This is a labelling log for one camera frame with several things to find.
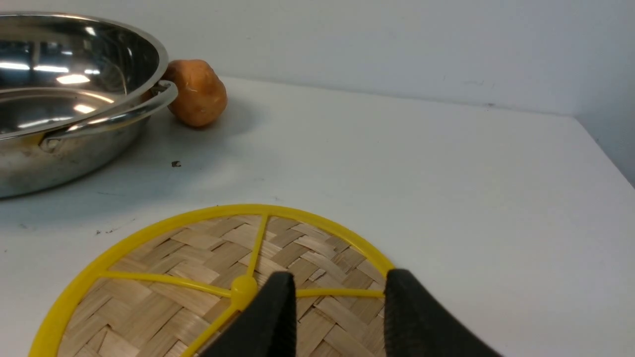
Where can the brown toy potato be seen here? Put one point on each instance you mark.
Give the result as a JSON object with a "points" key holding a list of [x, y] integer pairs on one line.
{"points": [[202, 97]]}

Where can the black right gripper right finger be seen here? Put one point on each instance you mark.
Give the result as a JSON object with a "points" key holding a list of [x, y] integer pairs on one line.
{"points": [[417, 325]]}

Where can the yellow woven bamboo steamer lid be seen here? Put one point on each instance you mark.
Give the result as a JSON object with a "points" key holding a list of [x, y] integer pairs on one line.
{"points": [[170, 289]]}

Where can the stainless steel pot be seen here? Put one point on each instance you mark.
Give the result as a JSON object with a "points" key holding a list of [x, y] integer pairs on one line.
{"points": [[75, 92]]}

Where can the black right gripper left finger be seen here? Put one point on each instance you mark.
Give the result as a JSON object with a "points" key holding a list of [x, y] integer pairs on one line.
{"points": [[266, 328]]}

